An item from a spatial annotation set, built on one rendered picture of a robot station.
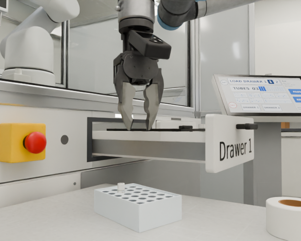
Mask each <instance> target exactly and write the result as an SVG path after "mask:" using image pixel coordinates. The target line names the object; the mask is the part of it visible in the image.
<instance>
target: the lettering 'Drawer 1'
mask: <svg viewBox="0 0 301 241"><path fill-rule="evenodd" d="M249 141H250V151H249V153H251V152H252V151H251V138H250V139H249ZM221 144H223V145H224V149H225V153H224V157H223V158H221ZM246 144H247V143H245V154H246ZM242 145H243V143H241V146H242ZM231 146H232V147H233V149H232V150H231V151H230V157H231V158H233V157H234V146H233V145H227V159H228V148H229V147H231ZM239 147H240V144H239ZM242 149H244V145H243V148H241V147H240V151H241V150H242ZM232 151H233V155H232V156H231V152H232ZM237 151H238V156H239V148H238V144H237V146H236V145H235V152H236V156H237ZM243 154H244V153H242V152H241V155H243ZM225 155H226V146H225V143H224V142H220V161H222V160H224V158H225Z"/></svg>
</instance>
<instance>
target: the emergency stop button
mask: <svg viewBox="0 0 301 241"><path fill-rule="evenodd" d="M46 144H47V140H46V137H45V135H44V134H43V133H41V132H38V131H35V132H31V133H30V134H29V135H28V136H27V137H26V139H25V147H26V149H27V151H29V152H30V153H35V154H38V153H41V152H42V151H43V150H44V149H45V148H46Z"/></svg>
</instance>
